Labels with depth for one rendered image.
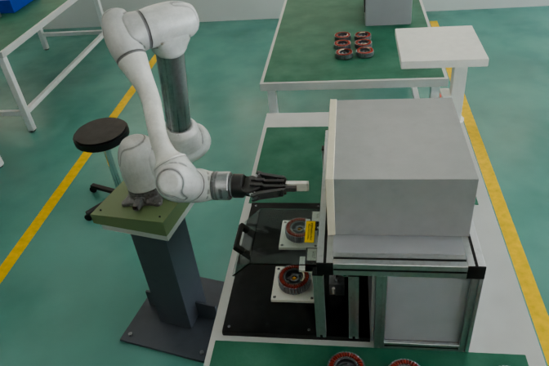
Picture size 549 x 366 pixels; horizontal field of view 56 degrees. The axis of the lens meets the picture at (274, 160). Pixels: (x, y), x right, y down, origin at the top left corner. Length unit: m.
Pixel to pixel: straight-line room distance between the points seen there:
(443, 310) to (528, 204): 1.98
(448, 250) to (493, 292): 0.45
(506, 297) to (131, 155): 1.45
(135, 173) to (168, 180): 0.75
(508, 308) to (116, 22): 1.56
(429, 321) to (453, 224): 0.31
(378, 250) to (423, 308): 0.23
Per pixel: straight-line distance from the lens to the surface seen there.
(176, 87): 1.97
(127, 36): 1.76
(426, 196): 1.42
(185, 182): 1.42
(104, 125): 3.44
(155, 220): 2.13
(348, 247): 1.47
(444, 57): 2.30
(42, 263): 3.45
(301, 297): 1.79
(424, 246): 1.49
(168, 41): 1.82
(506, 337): 1.81
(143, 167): 2.15
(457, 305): 1.59
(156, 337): 2.78
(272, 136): 2.62
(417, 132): 1.57
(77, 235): 3.54
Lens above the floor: 2.16
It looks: 35 degrees down
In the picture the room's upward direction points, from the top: 6 degrees counter-clockwise
